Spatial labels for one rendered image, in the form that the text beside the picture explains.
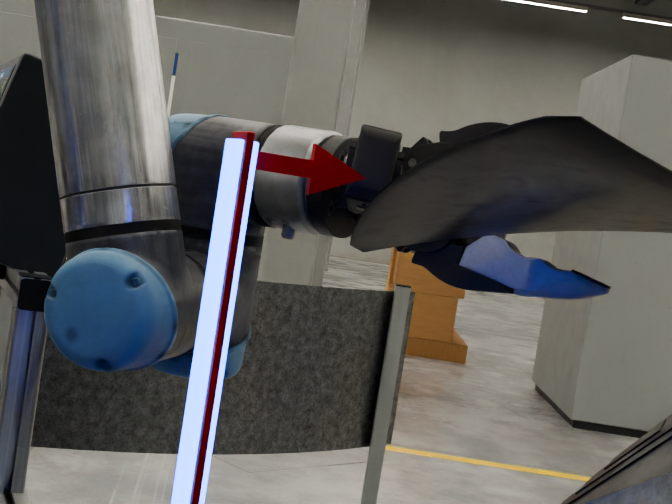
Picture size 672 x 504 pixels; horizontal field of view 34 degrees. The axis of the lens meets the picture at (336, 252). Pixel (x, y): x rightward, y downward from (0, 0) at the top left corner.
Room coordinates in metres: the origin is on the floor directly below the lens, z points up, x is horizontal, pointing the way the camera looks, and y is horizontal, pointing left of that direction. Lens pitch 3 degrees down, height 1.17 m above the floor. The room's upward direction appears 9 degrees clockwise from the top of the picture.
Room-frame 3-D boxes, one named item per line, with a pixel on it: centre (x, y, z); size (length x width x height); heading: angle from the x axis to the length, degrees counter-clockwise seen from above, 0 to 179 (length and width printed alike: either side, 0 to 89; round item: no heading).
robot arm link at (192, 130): (0.83, 0.09, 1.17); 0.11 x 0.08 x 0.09; 59
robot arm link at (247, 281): (0.81, 0.10, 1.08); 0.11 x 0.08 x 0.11; 166
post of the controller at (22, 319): (0.99, 0.26, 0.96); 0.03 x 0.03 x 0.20; 22
